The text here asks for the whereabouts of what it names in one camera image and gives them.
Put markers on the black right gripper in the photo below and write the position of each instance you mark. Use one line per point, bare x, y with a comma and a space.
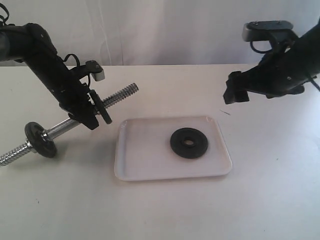
275, 76

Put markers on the black plate bar end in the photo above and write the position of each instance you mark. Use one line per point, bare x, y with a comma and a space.
100, 107

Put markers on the white rectangular plastic tray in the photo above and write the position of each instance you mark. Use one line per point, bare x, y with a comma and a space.
143, 151

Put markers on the white backdrop curtain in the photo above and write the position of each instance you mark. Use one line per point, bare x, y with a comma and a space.
158, 32

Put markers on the chrome threaded dumbbell bar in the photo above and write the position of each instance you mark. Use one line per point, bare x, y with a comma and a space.
65, 126

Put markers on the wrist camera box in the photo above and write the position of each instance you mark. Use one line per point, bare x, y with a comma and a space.
256, 31
95, 69

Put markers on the black weight plate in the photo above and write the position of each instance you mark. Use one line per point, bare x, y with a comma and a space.
189, 143

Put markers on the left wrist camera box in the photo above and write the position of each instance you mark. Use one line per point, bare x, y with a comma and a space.
95, 69

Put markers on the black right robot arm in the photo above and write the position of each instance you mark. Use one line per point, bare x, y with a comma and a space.
288, 42

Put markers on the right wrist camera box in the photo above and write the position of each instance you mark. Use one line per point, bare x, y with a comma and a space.
256, 31

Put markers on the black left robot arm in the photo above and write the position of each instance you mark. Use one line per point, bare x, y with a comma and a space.
32, 45

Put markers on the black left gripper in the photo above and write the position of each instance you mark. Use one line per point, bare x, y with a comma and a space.
75, 100

